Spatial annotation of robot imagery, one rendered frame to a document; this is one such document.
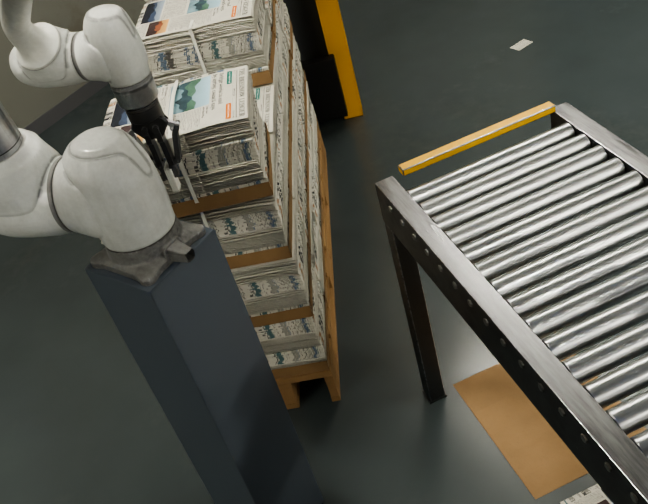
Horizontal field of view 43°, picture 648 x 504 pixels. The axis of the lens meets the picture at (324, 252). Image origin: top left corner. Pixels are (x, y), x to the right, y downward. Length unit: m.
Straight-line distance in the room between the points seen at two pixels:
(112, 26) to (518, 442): 1.54
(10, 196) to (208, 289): 0.43
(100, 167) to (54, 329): 1.86
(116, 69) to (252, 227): 0.61
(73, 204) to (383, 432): 1.28
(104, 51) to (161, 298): 0.51
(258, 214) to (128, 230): 0.58
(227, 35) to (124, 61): 0.78
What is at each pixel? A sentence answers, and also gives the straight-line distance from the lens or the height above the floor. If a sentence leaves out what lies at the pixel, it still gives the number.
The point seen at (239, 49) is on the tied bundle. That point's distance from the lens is 2.50.
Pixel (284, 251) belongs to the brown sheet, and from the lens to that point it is 2.18.
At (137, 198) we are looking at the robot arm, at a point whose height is 1.16.
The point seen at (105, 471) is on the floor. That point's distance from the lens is 2.75.
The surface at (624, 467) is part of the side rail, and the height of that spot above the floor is 0.80.
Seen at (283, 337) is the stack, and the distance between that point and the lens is 2.40.
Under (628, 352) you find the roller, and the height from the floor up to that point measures 0.79.
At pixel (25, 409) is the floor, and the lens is 3.10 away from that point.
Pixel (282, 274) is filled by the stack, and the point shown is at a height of 0.55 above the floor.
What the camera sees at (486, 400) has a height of 0.00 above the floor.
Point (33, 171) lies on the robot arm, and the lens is 1.63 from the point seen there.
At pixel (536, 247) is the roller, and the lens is 1.78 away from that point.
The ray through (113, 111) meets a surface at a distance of 2.16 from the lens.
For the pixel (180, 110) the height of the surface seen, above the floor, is 1.06.
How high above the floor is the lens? 1.96
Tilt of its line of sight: 39 degrees down
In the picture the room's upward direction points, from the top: 17 degrees counter-clockwise
